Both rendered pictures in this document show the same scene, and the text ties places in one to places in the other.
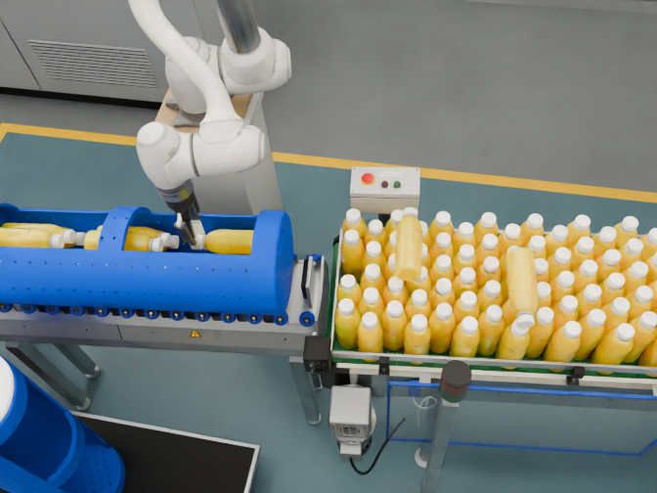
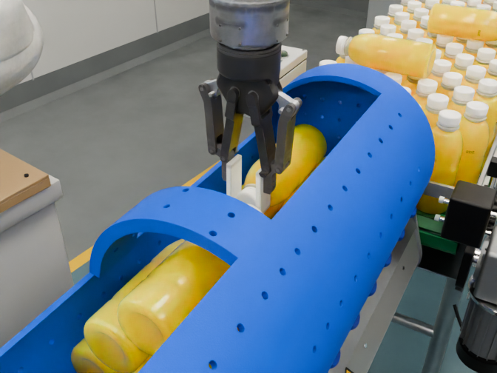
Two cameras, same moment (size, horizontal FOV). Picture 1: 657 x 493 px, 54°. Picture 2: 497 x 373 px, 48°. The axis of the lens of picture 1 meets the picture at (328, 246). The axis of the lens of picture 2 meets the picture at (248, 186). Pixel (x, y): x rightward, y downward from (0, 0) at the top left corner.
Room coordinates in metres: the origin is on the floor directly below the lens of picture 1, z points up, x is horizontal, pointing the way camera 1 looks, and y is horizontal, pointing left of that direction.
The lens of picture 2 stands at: (0.85, 0.95, 1.55)
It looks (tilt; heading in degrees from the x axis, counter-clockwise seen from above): 34 degrees down; 288
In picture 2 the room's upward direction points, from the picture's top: straight up
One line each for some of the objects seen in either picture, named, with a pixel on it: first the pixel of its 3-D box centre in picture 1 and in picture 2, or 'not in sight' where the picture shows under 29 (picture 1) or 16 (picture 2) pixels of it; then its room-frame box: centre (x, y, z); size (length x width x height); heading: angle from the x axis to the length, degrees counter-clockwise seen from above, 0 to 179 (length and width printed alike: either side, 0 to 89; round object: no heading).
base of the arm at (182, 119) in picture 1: (197, 103); not in sight; (1.65, 0.38, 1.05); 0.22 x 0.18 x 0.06; 75
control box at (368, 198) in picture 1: (384, 190); (268, 80); (1.18, -0.19, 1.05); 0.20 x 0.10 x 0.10; 79
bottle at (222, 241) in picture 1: (235, 242); (282, 168); (1.03, 0.25, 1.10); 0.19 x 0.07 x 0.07; 79
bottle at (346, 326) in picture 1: (347, 324); (438, 165); (0.79, -0.03, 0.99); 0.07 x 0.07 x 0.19
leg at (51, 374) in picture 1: (52, 376); not in sight; (1.07, 1.11, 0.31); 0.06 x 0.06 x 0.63; 79
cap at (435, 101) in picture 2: (371, 294); (437, 101); (0.81, -0.09, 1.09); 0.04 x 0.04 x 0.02
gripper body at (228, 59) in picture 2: (181, 201); (248, 77); (1.05, 0.36, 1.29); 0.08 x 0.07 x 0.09; 169
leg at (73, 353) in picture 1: (63, 341); not in sight; (1.21, 1.09, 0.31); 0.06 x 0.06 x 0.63; 79
